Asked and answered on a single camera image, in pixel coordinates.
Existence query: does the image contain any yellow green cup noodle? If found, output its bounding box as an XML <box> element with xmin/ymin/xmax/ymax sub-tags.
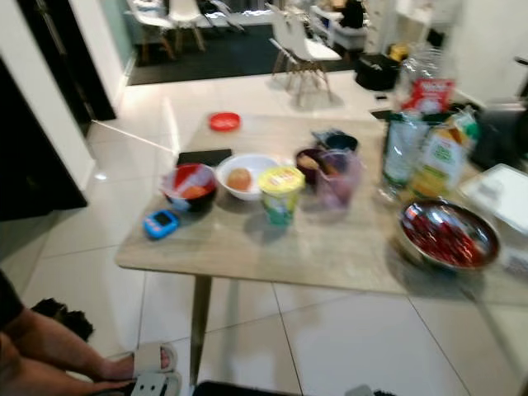
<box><xmin>257</xmin><ymin>166</ymin><xmax>306</xmax><ymax>228</ymax></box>

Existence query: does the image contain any black fuzzy slipper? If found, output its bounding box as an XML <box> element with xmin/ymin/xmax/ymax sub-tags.
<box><xmin>31</xmin><ymin>299</ymin><xmax>92</xmax><ymax>341</ymax></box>

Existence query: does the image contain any person bare leg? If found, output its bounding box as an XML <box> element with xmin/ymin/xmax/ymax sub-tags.
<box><xmin>0</xmin><ymin>272</ymin><xmax>174</xmax><ymax>396</ymax></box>

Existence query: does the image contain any blue kitchen timer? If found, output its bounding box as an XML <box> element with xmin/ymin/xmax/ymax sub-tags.
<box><xmin>143</xmin><ymin>210</ymin><xmax>180</xmax><ymax>240</ymax></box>

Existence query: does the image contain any red and black bowl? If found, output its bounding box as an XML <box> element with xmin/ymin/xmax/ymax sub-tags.
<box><xmin>162</xmin><ymin>163</ymin><xmax>218</xmax><ymax>213</ymax></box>

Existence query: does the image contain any black flat phone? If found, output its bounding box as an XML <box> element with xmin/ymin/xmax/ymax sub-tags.
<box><xmin>177</xmin><ymin>148</ymin><xmax>233</xmax><ymax>167</ymax></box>

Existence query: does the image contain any white sandal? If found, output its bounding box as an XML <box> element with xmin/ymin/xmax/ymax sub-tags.
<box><xmin>132</xmin><ymin>342</ymin><xmax>178</xmax><ymax>379</ymax></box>

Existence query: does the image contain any white chair with wooden legs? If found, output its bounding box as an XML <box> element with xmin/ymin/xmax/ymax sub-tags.
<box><xmin>128</xmin><ymin>0</ymin><xmax>174</xmax><ymax>63</ymax></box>
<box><xmin>169</xmin><ymin>0</ymin><xmax>203</xmax><ymax>52</ymax></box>
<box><xmin>271</xmin><ymin>7</ymin><xmax>337</xmax><ymax>104</ymax></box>

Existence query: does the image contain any red round lid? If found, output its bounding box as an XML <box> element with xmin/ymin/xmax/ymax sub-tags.
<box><xmin>209</xmin><ymin>111</ymin><xmax>241</xmax><ymax>133</ymax></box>

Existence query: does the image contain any orange round fruit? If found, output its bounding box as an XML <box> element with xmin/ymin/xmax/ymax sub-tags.
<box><xmin>227</xmin><ymin>167</ymin><xmax>253</xmax><ymax>191</ymax></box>

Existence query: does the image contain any white power strip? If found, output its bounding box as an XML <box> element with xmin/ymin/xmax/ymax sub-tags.
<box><xmin>130</xmin><ymin>373</ymin><xmax>182</xmax><ymax>396</ymax></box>

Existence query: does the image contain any black carpet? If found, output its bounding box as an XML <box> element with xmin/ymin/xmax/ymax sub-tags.
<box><xmin>128</xmin><ymin>25</ymin><xmax>360</xmax><ymax>86</ymax></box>

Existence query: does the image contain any white bowl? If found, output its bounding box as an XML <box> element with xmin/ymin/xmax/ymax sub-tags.
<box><xmin>215</xmin><ymin>153</ymin><xmax>280</xmax><ymax>202</ymax></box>

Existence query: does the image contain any small purple bowl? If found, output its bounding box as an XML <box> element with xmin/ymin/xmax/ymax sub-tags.
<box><xmin>295</xmin><ymin>148</ymin><xmax>331</xmax><ymax>184</ymax></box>

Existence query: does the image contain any light wooden table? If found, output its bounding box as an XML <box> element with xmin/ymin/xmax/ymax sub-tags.
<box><xmin>115</xmin><ymin>111</ymin><xmax>528</xmax><ymax>385</ymax></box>

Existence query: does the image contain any clear plastic measuring cup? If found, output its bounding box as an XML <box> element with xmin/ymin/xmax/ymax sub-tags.
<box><xmin>315</xmin><ymin>150</ymin><xmax>365</xmax><ymax>211</ymax></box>

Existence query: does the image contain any dark teal bowl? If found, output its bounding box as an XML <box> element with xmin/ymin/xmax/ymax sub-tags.
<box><xmin>322</xmin><ymin>130</ymin><xmax>360</xmax><ymax>153</ymax></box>

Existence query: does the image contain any black bag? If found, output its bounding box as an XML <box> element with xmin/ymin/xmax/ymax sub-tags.
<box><xmin>355</xmin><ymin>52</ymin><xmax>401</xmax><ymax>92</ymax></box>

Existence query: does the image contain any clear water bottle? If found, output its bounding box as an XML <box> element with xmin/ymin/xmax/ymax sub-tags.
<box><xmin>379</xmin><ymin>110</ymin><xmax>430</xmax><ymax>199</ymax></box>

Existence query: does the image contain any clear jar with red label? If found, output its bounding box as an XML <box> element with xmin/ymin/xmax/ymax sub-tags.
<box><xmin>394</xmin><ymin>47</ymin><xmax>456</xmax><ymax>116</ymax></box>

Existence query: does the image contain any yellow green juice carton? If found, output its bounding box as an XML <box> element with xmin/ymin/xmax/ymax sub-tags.
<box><xmin>412</xmin><ymin>109</ymin><xmax>481</xmax><ymax>201</ymax></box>

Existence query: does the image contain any metal bowl of red sweets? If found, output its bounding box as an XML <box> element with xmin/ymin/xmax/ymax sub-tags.
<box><xmin>396</xmin><ymin>198</ymin><xmax>502</xmax><ymax>271</ymax></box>

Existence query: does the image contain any white plastic food container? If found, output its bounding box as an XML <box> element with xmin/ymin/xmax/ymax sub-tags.
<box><xmin>458</xmin><ymin>163</ymin><xmax>528</xmax><ymax>236</ymax></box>

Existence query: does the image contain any black round kitchen appliance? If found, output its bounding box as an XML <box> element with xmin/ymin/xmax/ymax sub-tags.
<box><xmin>470</xmin><ymin>101</ymin><xmax>528</xmax><ymax>172</ymax></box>

